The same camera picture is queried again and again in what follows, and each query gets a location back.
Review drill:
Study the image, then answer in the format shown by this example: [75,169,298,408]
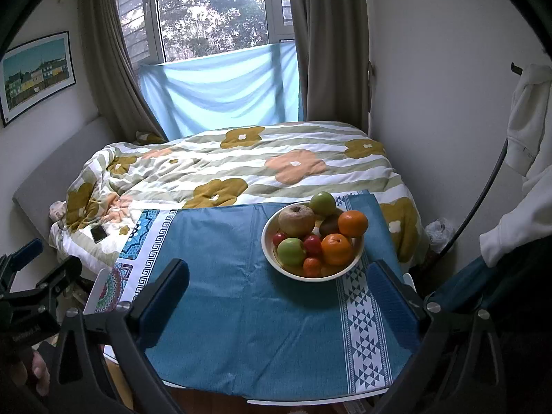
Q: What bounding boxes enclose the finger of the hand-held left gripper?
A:
[0,238,44,287]
[37,255,83,311]

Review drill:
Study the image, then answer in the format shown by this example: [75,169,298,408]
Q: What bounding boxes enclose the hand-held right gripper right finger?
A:
[366,259,507,414]

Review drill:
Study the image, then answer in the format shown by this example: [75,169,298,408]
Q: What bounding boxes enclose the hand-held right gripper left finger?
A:
[49,259,190,414]

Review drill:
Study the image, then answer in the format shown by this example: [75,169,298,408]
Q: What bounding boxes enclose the green apple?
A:
[309,191,337,217]
[277,237,307,267]

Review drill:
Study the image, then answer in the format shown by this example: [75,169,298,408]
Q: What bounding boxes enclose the white bowl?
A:
[261,200,366,283]

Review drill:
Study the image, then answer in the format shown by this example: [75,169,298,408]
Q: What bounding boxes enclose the person's left hand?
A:
[17,347,52,397]

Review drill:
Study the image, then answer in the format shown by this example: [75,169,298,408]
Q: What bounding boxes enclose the blue patterned tablecloth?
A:
[94,190,404,402]

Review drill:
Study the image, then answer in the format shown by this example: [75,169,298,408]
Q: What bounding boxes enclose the clear plastic bag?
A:
[425,218,455,253]

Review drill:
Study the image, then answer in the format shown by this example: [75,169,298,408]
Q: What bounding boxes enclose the dark teal cloth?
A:
[425,254,552,311]

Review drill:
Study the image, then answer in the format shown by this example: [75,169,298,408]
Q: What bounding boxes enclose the grey headboard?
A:
[12,114,117,242]

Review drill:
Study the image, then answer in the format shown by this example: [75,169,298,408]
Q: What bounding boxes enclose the kiwi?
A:
[319,216,342,237]

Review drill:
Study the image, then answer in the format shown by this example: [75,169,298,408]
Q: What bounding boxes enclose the floral striped blanket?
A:
[48,121,427,268]

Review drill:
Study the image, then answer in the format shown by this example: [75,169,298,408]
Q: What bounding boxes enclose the grey-brown curtain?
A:
[78,0,169,143]
[287,0,372,134]

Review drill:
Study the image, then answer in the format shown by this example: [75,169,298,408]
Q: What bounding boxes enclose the light blue cloth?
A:
[138,43,303,139]

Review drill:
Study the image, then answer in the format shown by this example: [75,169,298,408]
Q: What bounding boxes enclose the white hanging garment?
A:
[480,64,552,268]

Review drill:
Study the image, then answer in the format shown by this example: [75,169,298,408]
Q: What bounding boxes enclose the window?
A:
[114,0,296,65]

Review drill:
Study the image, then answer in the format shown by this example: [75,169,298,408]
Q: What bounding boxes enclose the black cable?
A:
[425,138,510,268]

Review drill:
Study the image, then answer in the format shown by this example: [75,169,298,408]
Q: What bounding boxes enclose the framed wall poster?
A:
[0,30,77,128]

